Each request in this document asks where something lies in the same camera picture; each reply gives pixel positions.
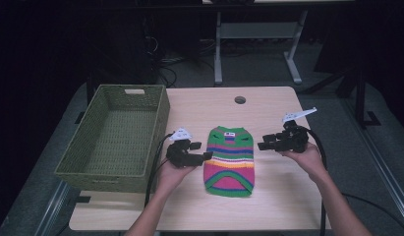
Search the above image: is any metal floor rail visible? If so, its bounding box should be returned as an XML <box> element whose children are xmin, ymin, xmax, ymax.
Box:
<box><xmin>33</xmin><ymin>179</ymin><xmax>71</xmax><ymax>236</ymax></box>
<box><xmin>339</xmin><ymin>96</ymin><xmax>404</xmax><ymax>228</ymax></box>

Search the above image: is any person's right hand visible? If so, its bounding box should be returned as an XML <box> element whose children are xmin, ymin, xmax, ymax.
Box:
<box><xmin>279</xmin><ymin>142</ymin><xmax>327</xmax><ymax>181</ymax></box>

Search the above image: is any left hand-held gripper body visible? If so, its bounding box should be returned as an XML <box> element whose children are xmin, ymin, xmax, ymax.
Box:
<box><xmin>165</xmin><ymin>127</ymin><xmax>205</xmax><ymax>169</ymax></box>

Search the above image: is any black metal stand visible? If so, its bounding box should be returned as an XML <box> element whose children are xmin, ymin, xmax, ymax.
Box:
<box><xmin>300</xmin><ymin>64</ymin><xmax>382</xmax><ymax>130</ymax></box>

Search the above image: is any white metal table frame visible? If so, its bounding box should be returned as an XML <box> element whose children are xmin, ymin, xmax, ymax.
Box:
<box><xmin>213</xmin><ymin>9</ymin><xmax>310</xmax><ymax>87</ymax></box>

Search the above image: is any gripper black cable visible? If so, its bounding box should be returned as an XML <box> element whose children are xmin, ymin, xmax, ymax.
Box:
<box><xmin>307</xmin><ymin>128</ymin><xmax>328</xmax><ymax>236</ymax></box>
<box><xmin>144</xmin><ymin>132</ymin><xmax>175</xmax><ymax>208</ymax></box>

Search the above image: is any striped knitted pet sweater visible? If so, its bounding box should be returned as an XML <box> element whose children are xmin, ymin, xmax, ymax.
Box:
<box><xmin>202</xmin><ymin>125</ymin><xmax>256</xmax><ymax>199</ymax></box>

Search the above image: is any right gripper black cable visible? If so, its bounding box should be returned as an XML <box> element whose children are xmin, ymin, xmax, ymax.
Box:
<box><xmin>307</xmin><ymin>128</ymin><xmax>328</xmax><ymax>236</ymax></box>

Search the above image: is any tangle of black floor cables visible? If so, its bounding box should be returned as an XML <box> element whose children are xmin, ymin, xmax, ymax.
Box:
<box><xmin>144</xmin><ymin>34</ymin><xmax>217</xmax><ymax>89</ymax></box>

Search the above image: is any green woven basket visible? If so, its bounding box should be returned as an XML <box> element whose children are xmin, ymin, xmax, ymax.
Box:
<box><xmin>54</xmin><ymin>84</ymin><xmax>171</xmax><ymax>194</ymax></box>

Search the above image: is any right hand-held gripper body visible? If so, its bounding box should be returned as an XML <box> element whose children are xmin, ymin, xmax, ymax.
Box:
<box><xmin>271</xmin><ymin>106</ymin><xmax>318</xmax><ymax>154</ymax></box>

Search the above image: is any black floor cable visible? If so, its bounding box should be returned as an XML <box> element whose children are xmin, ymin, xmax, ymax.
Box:
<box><xmin>340</xmin><ymin>192</ymin><xmax>404</xmax><ymax>234</ymax></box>

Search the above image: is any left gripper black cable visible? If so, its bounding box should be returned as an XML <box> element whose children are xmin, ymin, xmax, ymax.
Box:
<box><xmin>144</xmin><ymin>132</ymin><xmax>175</xmax><ymax>208</ymax></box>

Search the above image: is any person's left hand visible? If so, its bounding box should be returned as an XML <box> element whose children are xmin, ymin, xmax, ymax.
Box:
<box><xmin>155</xmin><ymin>158</ymin><xmax>198</xmax><ymax>189</ymax></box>

